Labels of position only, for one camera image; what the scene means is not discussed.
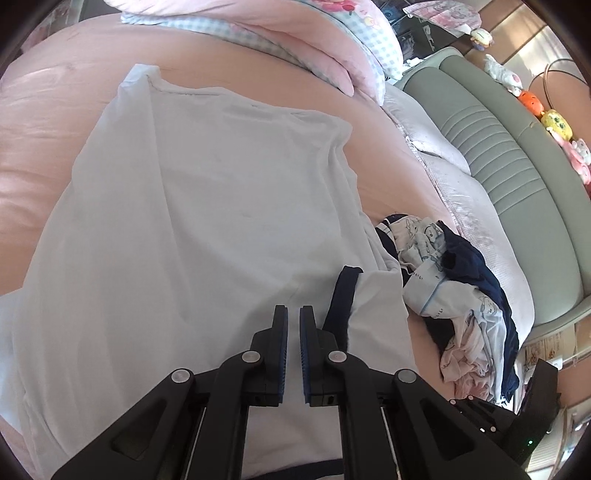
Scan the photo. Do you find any white t-shirt navy trim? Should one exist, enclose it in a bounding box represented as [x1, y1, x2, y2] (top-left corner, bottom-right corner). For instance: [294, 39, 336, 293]
[0, 64, 419, 480]

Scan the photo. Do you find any bed with pink sheet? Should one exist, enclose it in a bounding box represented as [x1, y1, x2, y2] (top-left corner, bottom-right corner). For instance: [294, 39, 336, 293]
[0, 11, 536, 480]

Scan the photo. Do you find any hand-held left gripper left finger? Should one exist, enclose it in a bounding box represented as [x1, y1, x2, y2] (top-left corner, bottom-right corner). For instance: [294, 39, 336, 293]
[51, 305, 289, 480]

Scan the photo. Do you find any orange plush toy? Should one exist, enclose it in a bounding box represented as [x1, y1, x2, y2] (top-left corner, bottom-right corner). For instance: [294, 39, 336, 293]
[517, 90, 544, 114]

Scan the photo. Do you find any navy blue garment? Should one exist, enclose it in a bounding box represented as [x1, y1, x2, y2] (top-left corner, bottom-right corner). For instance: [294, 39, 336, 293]
[376, 213, 520, 402]

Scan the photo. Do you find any grey-green padded headboard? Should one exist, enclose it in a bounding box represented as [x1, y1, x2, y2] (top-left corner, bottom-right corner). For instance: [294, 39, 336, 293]
[394, 48, 591, 333]

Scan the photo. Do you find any pink print pajama garment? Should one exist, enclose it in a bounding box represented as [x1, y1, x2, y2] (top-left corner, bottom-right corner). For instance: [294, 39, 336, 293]
[438, 318, 497, 402]

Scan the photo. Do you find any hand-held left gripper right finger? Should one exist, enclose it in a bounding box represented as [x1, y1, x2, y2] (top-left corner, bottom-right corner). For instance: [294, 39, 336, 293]
[299, 305, 532, 480]

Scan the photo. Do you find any pink cloth on cabinet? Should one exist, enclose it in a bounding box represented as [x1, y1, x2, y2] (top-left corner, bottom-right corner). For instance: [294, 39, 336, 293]
[403, 0, 483, 35]

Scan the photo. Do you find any black glass wardrobe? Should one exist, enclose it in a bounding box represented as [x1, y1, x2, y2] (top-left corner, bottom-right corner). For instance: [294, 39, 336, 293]
[376, 0, 462, 65]

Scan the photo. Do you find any pink plush toy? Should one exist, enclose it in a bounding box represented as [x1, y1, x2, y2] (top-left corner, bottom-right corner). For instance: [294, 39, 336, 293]
[561, 137, 591, 185]

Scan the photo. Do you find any pale pink pillow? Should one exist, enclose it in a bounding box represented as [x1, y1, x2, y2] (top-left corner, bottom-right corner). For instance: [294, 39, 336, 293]
[382, 85, 472, 177]
[422, 152, 536, 344]

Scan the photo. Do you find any white and yellow plush toy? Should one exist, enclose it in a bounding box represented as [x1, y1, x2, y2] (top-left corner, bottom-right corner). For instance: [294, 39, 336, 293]
[468, 27, 494, 51]

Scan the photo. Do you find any white cartoon print pajamas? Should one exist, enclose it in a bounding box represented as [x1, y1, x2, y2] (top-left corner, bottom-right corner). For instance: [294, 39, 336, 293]
[375, 215, 513, 402]

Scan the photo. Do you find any folded pink checkered quilt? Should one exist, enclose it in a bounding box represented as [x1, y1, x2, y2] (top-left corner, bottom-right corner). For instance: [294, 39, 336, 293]
[104, 0, 402, 104]

